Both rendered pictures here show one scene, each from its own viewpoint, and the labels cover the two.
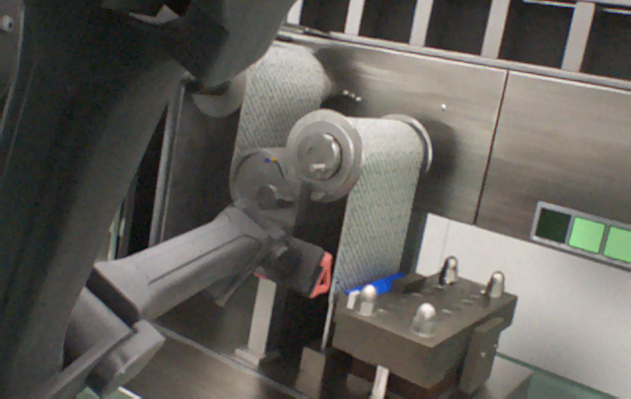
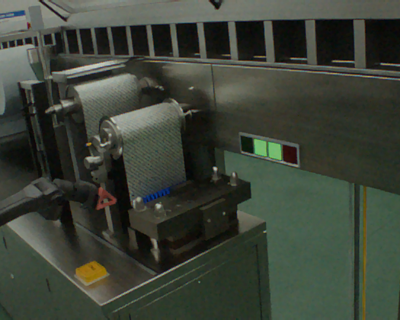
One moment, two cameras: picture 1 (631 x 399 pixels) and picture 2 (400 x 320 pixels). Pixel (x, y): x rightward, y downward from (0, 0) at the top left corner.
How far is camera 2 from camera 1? 0.87 m
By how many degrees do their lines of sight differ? 22
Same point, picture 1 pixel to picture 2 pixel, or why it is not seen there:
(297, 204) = (104, 162)
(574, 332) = not seen: outside the picture
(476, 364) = (205, 225)
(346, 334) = (132, 221)
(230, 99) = (81, 114)
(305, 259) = (90, 193)
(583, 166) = (251, 110)
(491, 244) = not seen: hidden behind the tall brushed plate
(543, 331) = not seen: outside the picture
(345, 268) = (136, 187)
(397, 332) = (146, 218)
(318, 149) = (105, 135)
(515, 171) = (227, 117)
